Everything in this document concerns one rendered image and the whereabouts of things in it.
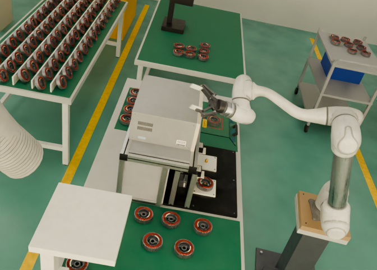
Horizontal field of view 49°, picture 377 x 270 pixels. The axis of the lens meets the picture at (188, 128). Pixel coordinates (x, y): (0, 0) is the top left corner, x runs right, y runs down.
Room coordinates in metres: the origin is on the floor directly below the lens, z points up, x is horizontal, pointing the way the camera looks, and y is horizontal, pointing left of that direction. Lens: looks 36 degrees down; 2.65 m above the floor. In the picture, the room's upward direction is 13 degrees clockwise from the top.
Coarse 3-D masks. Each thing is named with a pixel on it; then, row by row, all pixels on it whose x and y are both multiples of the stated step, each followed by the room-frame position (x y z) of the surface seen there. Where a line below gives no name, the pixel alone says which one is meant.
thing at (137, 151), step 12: (132, 144) 1.83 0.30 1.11; (144, 144) 1.86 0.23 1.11; (156, 144) 1.88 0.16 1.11; (120, 156) 1.73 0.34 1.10; (132, 156) 1.74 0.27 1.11; (144, 156) 1.76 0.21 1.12; (156, 156) 1.78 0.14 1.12; (168, 156) 1.80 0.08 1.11; (180, 156) 1.82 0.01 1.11; (192, 156) 1.85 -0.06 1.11; (180, 168) 1.75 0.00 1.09; (192, 168) 1.75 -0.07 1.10
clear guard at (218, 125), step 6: (210, 120) 2.32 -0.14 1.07; (216, 120) 2.34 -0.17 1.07; (222, 120) 2.35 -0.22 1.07; (228, 120) 2.37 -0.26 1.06; (210, 126) 2.25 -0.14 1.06; (216, 126) 2.26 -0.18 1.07; (222, 126) 2.28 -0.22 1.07; (228, 126) 2.30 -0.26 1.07; (204, 132) 2.17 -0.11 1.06; (210, 132) 2.18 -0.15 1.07; (216, 132) 2.20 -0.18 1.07; (222, 132) 2.21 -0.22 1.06; (228, 132) 2.23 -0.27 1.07; (234, 132) 2.30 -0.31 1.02; (234, 138) 2.24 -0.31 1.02; (234, 144) 2.18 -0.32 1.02
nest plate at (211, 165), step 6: (198, 156) 2.26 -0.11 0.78; (204, 156) 2.28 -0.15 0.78; (210, 156) 2.29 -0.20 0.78; (198, 162) 2.20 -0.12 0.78; (204, 162) 2.21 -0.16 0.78; (210, 162) 2.23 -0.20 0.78; (216, 162) 2.24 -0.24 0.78; (204, 168) 2.15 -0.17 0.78; (210, 168) 2.16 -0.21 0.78; (216, 168) 2.17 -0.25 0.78
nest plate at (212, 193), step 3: (213, 180) 2.05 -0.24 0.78; (195, 186) 1.95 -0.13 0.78; (213, 186) 1.99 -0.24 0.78; (195, 189) 1.93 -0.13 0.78; (198, 189) 1.93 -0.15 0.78; (213, 189) 1.97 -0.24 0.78; (195, 192) 1.90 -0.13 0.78; (198, 192) 1.91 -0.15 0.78; (201, 192) 1.92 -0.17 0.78; (204, 192) 1.92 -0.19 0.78; (207, 192) 1.93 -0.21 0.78; (210, 192) 1.93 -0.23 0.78; (213, 192) 1.94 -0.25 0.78; (207, 195) 1.91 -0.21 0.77; (210, 195) 1.91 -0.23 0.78; (213, 195) 1.91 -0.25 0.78
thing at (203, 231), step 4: (196, 220) 1.67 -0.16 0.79; (200, 220) 1.68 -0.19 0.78; (204, 220) 1.69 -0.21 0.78; (208, 220) 1.70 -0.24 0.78; (196, 224) 1.64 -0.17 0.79; (200, 224) 1.67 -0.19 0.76; (204, 224) 1.68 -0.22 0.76; (208, 224) 1.66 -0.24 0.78; (196, 228) 1.61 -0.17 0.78; (200, 228) 1.62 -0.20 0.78; (204, 228) 1.64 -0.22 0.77; (208, 228) 1.63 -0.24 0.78; (196, 232) 1.60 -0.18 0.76; (200, 232) 1.59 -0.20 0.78; (204, 232) 1.60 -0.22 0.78; (208, 232) 1.61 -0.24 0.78
